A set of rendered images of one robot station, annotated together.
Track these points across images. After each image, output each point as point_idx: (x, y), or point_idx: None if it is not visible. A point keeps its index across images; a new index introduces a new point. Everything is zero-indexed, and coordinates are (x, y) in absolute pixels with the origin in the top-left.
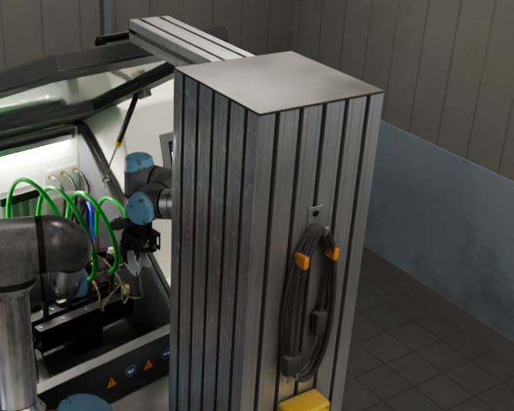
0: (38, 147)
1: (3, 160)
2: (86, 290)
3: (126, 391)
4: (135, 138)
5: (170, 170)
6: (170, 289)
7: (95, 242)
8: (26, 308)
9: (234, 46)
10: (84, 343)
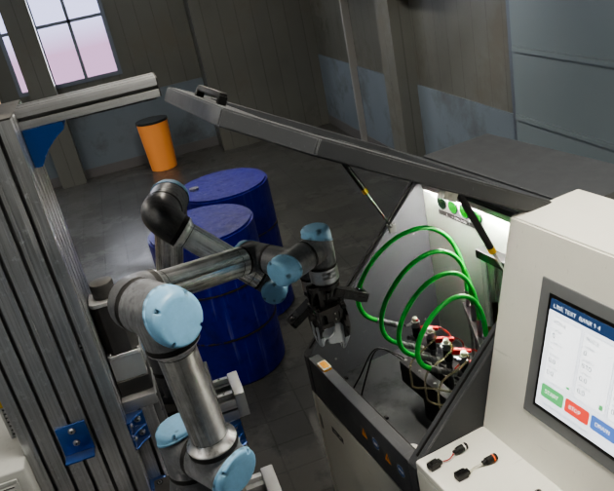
0: (506, 220)
1: (490, 216)
2: (265, 298)
3: (376, 459)
4: (516, 258)
5: (291, 249)
6: (440, 428)
7: None
8: (158, 243)
9: (43, 103)
10: (430, 411)
